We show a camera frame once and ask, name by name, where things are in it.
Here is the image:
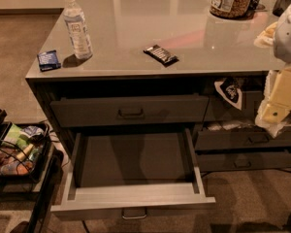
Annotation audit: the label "grey drawer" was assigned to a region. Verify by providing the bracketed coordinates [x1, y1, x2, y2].
[195, 127, 291, 150]
[50, 94, 209, 127]
[51, 129, 215, 220]
[197, 151, 291, 172]
[204, 90, 264, 121]

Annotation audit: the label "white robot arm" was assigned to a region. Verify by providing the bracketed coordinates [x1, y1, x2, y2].
[255, 4, 291, 138]

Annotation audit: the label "white packets in drawer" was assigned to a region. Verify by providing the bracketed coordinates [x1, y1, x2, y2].
[206, 120, 254, 131]

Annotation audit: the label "grey drawer cabinet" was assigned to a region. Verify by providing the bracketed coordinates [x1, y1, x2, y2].
[24, 0, 291, 221]

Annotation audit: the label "black white snack bag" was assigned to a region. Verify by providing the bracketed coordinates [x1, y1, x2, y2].
[214, 77, 243, 110]

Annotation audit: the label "large jar of nuts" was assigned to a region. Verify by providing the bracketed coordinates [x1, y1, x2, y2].
[210, 0, 250, 18]

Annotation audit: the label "dark chocolate bar wrapper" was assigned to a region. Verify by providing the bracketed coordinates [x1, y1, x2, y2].
[144, 45, 178, 66]

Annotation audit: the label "clear plastic water bottle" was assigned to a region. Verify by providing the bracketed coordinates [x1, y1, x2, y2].
[63, 0, 93, 60]

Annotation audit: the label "blue snack packet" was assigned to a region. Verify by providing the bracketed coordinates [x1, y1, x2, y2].
[37, 50, 61, 72]

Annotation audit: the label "green snack bag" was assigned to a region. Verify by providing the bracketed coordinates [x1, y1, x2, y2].
[3, 123, 46, 150]

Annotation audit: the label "black wire basket rack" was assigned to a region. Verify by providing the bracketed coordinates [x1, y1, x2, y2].
[0, 109, 64, 233]

